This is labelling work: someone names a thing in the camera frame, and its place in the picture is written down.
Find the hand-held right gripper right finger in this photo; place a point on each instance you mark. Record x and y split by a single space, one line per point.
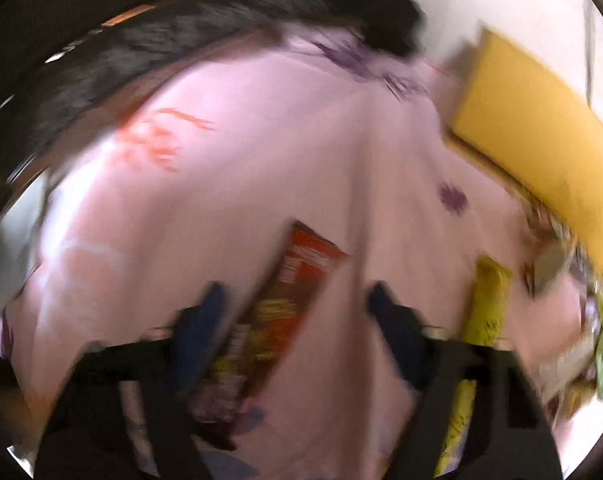
396 335

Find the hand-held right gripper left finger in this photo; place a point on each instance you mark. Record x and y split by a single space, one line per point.
201 330

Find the red snack packet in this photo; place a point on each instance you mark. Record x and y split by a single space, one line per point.
286 305

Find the yellow cardboard box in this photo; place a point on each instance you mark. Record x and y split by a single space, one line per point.
536 125

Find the yellow-green snack packet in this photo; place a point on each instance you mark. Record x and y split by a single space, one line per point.
486 300

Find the pink printed tablecloth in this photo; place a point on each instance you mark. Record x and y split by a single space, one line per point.
291 160

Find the dark cloth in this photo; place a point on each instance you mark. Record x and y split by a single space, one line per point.
181 35

